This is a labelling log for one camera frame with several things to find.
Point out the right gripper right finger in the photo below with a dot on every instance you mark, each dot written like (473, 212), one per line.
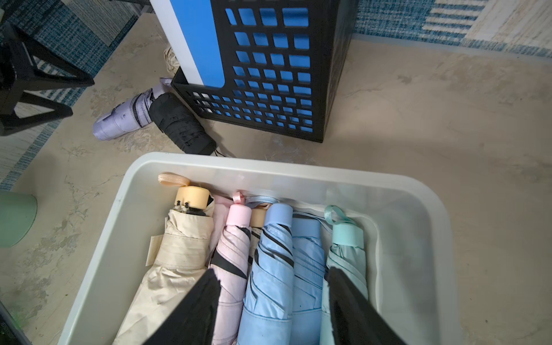
(353, 319)

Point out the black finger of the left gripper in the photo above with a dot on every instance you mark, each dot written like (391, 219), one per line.
(28, 66)

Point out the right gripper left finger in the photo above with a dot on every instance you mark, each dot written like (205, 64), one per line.
(193, 320)

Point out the beige umbrella wooden handle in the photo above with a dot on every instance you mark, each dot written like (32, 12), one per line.
(179, 263)

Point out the mint green umbrella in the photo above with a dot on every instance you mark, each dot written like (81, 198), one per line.
(347, 253)

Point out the pale pink umbrella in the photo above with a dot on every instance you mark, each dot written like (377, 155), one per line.
(230, 263)

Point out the light blue umbrella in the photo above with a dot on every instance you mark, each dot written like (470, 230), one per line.
(309, 271)

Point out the lilac umbrella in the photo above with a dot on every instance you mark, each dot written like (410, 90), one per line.
(131, 115)

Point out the beige umbrella black stripes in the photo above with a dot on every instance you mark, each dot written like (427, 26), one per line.
(256, 223)

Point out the white plastic storage box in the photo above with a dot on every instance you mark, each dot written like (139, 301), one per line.
(411, 273)

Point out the cream umbrella at back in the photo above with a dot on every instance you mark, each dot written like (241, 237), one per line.
(171, 62)

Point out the green pen cup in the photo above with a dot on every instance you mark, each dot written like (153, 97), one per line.
(18, 212)

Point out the blue clip file folder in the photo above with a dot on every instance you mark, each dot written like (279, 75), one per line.
(194, 39)

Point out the black mesh file holder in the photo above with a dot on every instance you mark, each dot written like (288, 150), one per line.
(278, 64)

